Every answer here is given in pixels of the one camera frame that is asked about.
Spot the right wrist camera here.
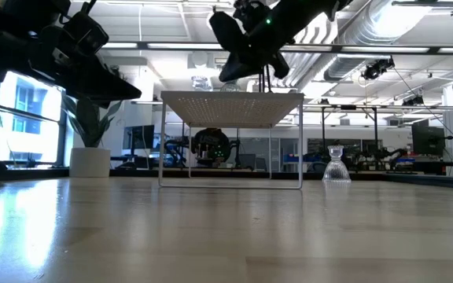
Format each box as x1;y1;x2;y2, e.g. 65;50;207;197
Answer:
232;0;269;35

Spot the black background robot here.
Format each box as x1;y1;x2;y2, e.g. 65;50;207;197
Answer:
163;127;243;168
352;145;409;171

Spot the silver ventilation duct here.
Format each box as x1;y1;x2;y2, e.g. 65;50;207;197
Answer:
285;0;408;90

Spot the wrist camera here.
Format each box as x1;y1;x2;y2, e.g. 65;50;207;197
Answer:
232;0;269;35
61;10;110;57

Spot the black ceiling camera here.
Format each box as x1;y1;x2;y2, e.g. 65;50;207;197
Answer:
360;56;396;82

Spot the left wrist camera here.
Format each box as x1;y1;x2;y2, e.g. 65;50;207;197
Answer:
61;10;110;57

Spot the clear ribbed glass candle holder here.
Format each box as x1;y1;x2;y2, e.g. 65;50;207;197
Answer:
190;75;212;93
321;145;352;184

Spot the snake plant in white pot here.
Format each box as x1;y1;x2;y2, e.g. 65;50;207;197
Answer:
61;95;124;178

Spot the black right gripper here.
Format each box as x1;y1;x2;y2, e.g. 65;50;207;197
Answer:
208;10;291;83

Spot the white perforated metal shelf riser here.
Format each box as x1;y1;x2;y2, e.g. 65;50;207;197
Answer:
157;90;306;191

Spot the black aluminium table frame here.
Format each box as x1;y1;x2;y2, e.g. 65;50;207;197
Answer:
0;167;453;192

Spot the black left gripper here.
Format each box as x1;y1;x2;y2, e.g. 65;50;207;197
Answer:
28;22;143;108

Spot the overhead light bar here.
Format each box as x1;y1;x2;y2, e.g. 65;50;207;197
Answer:
100;41;453;56

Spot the black computer monitor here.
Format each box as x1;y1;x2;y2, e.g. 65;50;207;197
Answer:
123;124;156;151
411;119;447;158

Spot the green ribbed glass candle holder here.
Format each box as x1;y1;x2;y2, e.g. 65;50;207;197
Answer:
220;79;242;93

